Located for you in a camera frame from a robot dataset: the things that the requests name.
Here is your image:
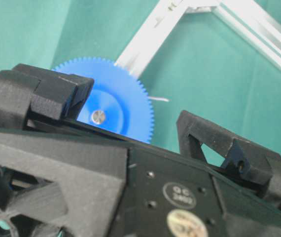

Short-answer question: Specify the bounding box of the blue plastic gear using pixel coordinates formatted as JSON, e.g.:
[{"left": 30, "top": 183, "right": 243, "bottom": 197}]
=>
[{"left": 53, "top": 57, "right": 154, "bottom": 143}]

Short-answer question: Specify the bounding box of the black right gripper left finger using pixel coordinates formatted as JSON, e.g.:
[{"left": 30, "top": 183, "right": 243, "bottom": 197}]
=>
[{"left": 0, "top": 64, "right": 94, "bottom": 129}]

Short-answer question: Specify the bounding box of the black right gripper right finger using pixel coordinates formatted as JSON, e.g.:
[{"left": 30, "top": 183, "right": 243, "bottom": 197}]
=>
[{"left": 176, "top": 110, "right": 281, "bottom": 210}]

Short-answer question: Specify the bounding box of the silver aluminium profile frame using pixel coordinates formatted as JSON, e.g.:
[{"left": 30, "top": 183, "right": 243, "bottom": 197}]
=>
[{"left": 115, "top": 0, "right": 281, "bottom": 78}]

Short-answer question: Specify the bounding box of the silver metal shaft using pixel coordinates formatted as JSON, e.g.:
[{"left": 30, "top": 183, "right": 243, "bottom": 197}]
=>
[{"left": 91, "top": 110, "right": 106, "bottom": 125}]

